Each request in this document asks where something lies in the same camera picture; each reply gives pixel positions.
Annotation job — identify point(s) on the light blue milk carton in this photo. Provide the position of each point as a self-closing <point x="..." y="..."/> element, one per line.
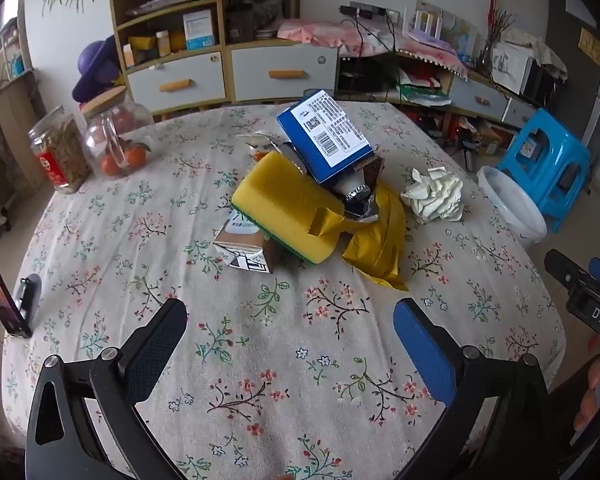
<point x="240" y="255"/>

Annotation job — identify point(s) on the white paper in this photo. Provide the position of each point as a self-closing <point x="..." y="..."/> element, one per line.
<point x="432" y="195"/>

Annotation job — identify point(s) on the tangerine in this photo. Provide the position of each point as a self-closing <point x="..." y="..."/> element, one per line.
<point x="111" y="165"/>
<point x="136" y="156"/>

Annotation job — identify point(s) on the yellow sponge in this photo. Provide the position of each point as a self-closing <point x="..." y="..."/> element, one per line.
<point x="280" y="195"/>

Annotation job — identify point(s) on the black power strip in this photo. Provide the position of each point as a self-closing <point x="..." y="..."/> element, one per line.
<point x="362" y="10"/>

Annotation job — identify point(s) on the brown wrapper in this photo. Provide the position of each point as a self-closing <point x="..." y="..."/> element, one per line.
<point x="375" y="170"/>

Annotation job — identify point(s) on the floral tablecloth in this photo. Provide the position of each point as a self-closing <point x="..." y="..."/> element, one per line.
<point x="280" y="335"/>

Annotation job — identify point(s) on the blue snack box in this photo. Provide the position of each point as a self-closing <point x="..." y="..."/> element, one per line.
<point x="325" y="130"/>

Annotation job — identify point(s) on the white plastic bucket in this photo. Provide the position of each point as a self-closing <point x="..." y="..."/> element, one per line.
<point x="517" y="210"/>

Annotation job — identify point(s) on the nut jar with red label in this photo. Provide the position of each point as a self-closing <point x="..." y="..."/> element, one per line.
<point x="60" y="155"/>

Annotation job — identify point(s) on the blue plastic stool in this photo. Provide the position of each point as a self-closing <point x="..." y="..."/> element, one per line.
<point x="545" y="150"/>

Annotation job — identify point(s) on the yellow plastic wrapper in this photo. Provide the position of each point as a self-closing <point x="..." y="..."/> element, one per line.
<point x="380" y="245"/>

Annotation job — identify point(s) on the blue and white box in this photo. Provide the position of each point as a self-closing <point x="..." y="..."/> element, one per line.
<point x="199" y="30"/>

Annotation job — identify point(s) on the grey refrigerator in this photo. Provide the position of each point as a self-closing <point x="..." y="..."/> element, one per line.
<point x="580" y="10"/>

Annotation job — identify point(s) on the low grey drawer cabinet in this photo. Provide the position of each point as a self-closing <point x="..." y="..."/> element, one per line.
<point x="480" y="95"/>

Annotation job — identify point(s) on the glass jar with wooden lid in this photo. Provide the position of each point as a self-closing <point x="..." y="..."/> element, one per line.
<point x="120" y="125"/>

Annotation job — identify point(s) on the pink cloth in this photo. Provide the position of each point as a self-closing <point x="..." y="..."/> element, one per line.
<point x="320" y="35"/>

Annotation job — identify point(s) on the person's right hand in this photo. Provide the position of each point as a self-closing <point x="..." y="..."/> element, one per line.
<point x="587" y="400"/>

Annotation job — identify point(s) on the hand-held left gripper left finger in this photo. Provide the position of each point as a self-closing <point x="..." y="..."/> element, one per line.
<point x="155" y="350"/>

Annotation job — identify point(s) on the framed picture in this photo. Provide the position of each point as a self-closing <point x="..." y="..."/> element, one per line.
<point x="265" y="0"/>

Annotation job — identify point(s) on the white box appliance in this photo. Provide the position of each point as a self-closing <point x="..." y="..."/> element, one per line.
<point x="515" y="67"/>

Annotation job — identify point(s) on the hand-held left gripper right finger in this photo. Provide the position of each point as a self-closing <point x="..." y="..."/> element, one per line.
<point x="425" y="355"/>

